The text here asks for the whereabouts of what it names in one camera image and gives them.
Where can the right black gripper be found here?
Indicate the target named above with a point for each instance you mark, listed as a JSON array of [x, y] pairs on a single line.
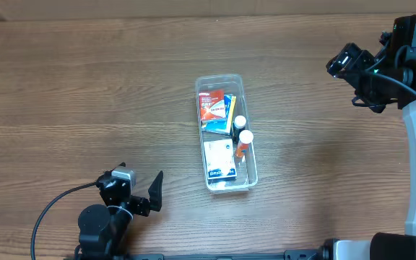
[[368, 95]]

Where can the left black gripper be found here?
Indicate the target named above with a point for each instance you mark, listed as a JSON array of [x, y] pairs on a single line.
[[136, 204]]

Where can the white Hansaplast box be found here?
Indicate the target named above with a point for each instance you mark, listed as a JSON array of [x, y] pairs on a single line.
[[219, 160]]

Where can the clear plastic container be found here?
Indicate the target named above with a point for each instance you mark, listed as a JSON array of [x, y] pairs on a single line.
[[246, 165]]

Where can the blue yellow VapoDrops box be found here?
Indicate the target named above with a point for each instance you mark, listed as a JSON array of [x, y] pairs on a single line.
[[223, 127]]

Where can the red medicine box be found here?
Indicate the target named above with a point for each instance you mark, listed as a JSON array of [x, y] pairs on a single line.
[[212, 106]]

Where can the orange bottle white cap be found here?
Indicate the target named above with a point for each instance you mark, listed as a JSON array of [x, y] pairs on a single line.
[[245, 138]]

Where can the dark bottle white cap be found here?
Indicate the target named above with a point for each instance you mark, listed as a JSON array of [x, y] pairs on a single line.
[[239, 124]]

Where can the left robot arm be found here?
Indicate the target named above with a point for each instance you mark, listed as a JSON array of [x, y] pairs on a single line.
[[103, 227]]

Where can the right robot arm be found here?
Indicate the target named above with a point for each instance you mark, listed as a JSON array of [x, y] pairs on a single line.
[[389, 77]]

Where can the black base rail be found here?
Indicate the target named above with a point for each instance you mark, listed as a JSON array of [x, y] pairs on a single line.
[[226, 255]]

